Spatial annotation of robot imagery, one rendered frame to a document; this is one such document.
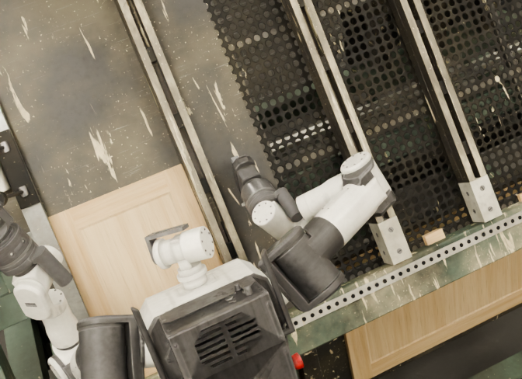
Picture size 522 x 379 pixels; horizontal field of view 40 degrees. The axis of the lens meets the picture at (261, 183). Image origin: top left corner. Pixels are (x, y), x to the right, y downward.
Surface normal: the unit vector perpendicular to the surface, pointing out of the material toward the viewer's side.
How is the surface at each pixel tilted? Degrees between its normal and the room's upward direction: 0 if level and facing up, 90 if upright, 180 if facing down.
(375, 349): 90
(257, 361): 82
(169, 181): 58
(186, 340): 68
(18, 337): 0
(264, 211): 30
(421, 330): 90
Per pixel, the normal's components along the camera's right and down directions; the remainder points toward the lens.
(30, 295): -0.15, 0.66
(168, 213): 0.22, -0.02
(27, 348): -0.20, -0.79
